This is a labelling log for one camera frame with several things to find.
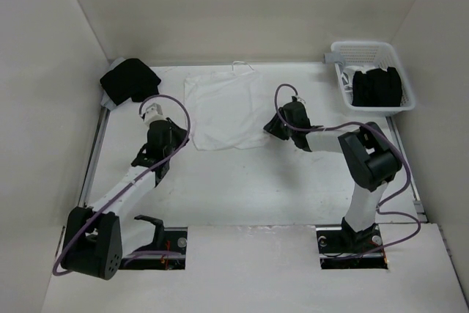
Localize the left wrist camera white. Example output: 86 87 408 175
141 103 165 127

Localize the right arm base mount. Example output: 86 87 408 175
316 219 388 270

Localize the white plastic laundry basket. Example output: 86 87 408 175
325 41 416 117

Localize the white garment in basket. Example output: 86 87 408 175
340 65 368 93

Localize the white tank top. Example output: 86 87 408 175
184 61 270 151

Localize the folded black tank top stack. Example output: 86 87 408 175
100 58 161 106

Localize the grey clip on basket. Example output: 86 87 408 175
323 51 345 65

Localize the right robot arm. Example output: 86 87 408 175
264 100 402 251

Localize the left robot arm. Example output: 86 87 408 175
53 118 188 280

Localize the black tank top in basket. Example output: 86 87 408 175
352 67 403 107

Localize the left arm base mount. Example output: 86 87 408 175
119 215 188 270

